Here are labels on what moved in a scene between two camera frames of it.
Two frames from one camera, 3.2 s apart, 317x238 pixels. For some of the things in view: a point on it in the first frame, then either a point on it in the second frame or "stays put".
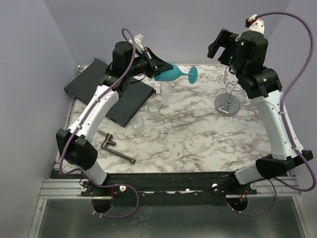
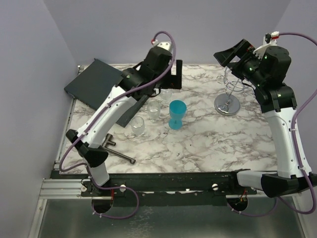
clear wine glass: (166, 92) stays put
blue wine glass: (175, 73) -> (177, 109)
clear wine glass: (137, 125) stays put
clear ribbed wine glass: (153, 109) stays put
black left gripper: (156, 65) -> (175, 81)
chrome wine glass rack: (228, 104) stays put
